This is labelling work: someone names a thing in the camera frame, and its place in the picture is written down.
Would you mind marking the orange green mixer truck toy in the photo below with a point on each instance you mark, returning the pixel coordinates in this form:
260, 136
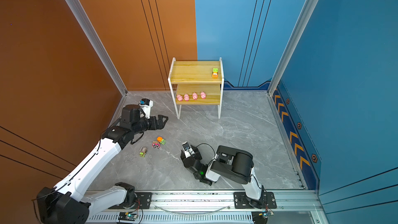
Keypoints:
161, 140

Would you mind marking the right green circuit board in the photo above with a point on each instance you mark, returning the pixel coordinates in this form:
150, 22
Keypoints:
261, 217

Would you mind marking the left green circuit board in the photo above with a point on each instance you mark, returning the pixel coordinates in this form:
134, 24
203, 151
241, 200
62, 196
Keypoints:
125, 217

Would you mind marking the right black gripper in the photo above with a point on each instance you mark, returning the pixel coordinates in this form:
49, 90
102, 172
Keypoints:
197, 154

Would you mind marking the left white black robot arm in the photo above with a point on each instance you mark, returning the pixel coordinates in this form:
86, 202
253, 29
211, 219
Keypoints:
65, 203

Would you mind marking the pink toy truck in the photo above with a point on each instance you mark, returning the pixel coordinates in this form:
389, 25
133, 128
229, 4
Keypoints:
156, 144

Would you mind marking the white frame wooden shelf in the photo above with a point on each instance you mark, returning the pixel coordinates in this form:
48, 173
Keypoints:
187, 77

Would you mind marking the green orange dump truck toy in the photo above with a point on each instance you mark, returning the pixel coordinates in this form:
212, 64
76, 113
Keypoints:
215, 73

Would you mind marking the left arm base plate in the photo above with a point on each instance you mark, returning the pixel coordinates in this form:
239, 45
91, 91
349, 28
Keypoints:
138, 200

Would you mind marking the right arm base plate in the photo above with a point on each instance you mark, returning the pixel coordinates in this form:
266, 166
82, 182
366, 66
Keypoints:
266, 201

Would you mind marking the green circuit board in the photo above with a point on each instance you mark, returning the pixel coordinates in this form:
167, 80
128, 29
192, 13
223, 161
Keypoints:
261, 217
125, 217

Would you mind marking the green beige toy truck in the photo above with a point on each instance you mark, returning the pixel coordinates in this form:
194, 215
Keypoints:
143, 151

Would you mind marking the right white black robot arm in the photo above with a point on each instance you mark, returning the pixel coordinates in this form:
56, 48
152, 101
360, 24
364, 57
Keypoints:
234, 164

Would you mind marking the aluminium front rail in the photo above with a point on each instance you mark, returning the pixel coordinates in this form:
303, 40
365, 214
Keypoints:
184, 201

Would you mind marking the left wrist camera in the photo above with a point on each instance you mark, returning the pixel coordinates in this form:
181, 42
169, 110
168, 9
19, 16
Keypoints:
146, 105

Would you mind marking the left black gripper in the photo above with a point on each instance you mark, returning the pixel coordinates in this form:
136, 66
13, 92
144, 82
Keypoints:
161, 125

